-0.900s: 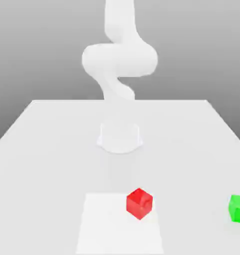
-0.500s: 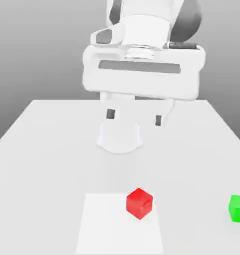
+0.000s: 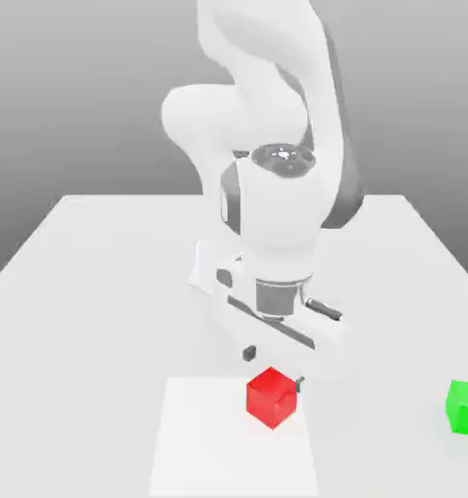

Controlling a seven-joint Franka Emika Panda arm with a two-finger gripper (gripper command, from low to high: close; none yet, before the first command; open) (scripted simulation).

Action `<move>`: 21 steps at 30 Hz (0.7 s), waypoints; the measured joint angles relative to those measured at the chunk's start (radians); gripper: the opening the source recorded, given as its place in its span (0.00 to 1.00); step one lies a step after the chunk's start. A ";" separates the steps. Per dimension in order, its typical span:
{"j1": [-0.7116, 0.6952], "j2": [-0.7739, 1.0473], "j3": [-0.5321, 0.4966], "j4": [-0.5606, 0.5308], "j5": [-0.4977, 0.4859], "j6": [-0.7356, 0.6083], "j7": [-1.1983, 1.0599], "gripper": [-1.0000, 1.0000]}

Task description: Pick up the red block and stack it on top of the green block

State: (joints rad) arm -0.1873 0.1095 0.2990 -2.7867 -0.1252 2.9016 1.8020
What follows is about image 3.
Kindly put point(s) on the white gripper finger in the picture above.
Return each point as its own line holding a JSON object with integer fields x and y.
{"x": 300, "y": 382}
{"x": 249, "y": 353}

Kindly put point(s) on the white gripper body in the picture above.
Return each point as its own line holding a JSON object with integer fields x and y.
{"x": 280, "y": 342}

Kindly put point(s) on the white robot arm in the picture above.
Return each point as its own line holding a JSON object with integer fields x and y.
{"x": 272, "y": 218}

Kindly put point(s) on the small red cube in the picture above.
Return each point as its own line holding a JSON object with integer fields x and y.
{"x": 271, "y": 398}

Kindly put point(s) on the small green cube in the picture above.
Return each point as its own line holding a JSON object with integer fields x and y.
{"x": 466, "y": 408}

